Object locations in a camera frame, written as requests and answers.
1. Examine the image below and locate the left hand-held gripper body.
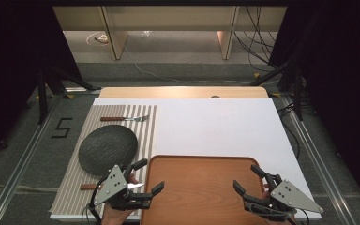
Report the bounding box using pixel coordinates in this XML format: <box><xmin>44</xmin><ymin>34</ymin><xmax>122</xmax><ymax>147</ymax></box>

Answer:
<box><xmin>92</xmin><ymin>164</ymin><xmax>154</xmax><ymax>211</ymax></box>

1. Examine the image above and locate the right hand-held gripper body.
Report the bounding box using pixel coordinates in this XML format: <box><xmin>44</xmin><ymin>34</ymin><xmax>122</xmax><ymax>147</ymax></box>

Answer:
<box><xmin>243</xmin><ymin>173</ymin><xmax>324</xmax><ymax>223</ymax></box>

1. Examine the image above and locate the wooden-handled table knife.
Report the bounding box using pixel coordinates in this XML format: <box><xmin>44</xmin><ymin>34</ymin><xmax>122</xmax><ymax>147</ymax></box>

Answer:
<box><xmin>80</xmin><ymin>182</ymin><xmax>145</xmax><ymax>191</ymax></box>

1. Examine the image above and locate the person's right hand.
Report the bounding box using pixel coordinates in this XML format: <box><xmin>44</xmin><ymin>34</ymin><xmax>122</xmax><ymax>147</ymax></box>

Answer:
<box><xmin>261</xmin><ymin>183</ymin><xmax>298</xmax><ymax>225</ymax></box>

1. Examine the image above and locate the person's left hand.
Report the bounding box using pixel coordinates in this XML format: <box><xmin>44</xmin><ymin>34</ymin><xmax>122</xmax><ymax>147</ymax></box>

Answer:
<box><xmin>101</xmin><ymin>173</ymin><xmax>140</xmax><ymax>225</ymax></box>

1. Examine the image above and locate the black textured plate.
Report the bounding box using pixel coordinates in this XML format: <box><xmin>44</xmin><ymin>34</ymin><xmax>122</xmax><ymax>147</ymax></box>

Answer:
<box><xmin>78</xmin><ymin>124</ymin><xmax>139</xmax><ymax>176</ymax></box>

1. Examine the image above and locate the striped placemat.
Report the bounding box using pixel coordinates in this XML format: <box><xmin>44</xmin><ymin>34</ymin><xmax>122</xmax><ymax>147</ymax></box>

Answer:
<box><xmin>48</xmin><ymin>104</ymin><xmax>158</xmax><ymax>217</ymax></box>

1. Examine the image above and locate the brown wooden tray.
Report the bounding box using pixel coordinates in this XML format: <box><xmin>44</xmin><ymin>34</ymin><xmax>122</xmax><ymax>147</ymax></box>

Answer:
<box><xmin>140</xmin><ymin>154</ymin><xmax>271</xmax><ymax>225</ymax></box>

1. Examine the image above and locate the white board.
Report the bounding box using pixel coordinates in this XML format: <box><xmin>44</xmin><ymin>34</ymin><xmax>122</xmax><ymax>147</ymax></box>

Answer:
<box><xmin>50</xmin><ymin>97</ymin><xmax>323</xmax><ymax>223</ymax></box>

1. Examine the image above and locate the light wooden table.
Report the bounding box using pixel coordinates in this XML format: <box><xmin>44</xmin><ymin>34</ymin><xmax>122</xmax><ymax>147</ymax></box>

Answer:
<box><xmin>97</xmin><ymin>86</ymin><xmax>270</xmax><ymax>99</ymax></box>

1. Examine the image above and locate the black metal stand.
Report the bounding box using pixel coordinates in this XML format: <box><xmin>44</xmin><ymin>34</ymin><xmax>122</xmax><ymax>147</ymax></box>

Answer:
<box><xmin>36</xmin><ymin>64</ymin><xmax>102</xmax><ymax>126</ymax></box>
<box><xmin>249</xmin><ymin>57</ymin><xmax>305</xmax><ymax>122</ymax></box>

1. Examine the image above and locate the beige shelf unit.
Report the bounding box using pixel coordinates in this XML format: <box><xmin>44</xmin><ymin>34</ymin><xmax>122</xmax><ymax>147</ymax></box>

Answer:
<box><xmin>52</xmin><ymin>5</ymin><xmax>288</xmax><ymax>61</ymax></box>

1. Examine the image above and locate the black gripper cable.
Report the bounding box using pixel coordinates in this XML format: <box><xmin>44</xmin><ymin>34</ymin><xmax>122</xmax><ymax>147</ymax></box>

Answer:
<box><xmin>81</xmin><ymin>174</ymin><xmax>107</xmax><ymax>225</ymax></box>
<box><xmin>294</xmin><ymin>208</ymin><xmax>311</xmax><ymax>225</ymax></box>

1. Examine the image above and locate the metal floor rail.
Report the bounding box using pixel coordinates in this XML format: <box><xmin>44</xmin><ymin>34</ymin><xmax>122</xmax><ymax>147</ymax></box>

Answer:
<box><xmin>0</xmin><ymin>93</ymin><xmax>64</xmax><ymax>225</ymax></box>
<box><xmin>276</xmin><ymin>93</ymin><xmax>359</xmax><ymax>225</ymax></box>

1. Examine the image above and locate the wooden-handled fork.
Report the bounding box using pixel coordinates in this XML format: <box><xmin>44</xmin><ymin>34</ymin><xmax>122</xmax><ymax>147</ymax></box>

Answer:
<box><xmin>99</xmin><ymin>114</ymin><xmax>150</xmax><ymax>123</ymax></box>

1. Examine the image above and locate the bundle of black cables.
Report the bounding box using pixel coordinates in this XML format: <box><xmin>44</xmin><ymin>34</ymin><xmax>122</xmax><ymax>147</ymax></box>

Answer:
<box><xmin>233</xmin><ymin>5</ymin><xmax>283</xmax><ymax>73</ymax></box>

